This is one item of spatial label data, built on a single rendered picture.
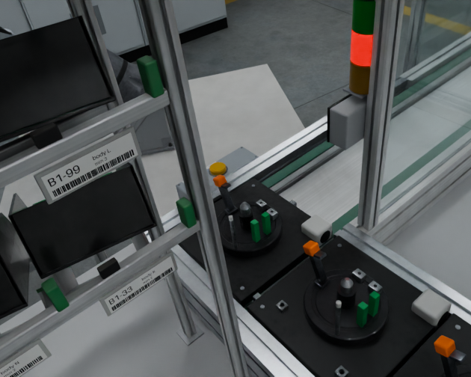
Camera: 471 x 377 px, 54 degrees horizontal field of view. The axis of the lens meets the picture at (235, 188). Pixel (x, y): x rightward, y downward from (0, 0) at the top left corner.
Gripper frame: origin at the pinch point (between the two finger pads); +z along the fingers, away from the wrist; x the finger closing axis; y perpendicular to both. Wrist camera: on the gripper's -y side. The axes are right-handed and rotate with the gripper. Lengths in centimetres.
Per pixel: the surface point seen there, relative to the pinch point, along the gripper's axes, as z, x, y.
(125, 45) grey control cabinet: 153, -31, 171
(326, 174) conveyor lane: 15, -52, -101
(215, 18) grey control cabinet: 190, -107, 171
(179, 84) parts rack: -59, -36, -122
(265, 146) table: 24, -46, -77
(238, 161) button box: 7, -37, -87
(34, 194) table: 4, 13, -53
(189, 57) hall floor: 180, -66, 144
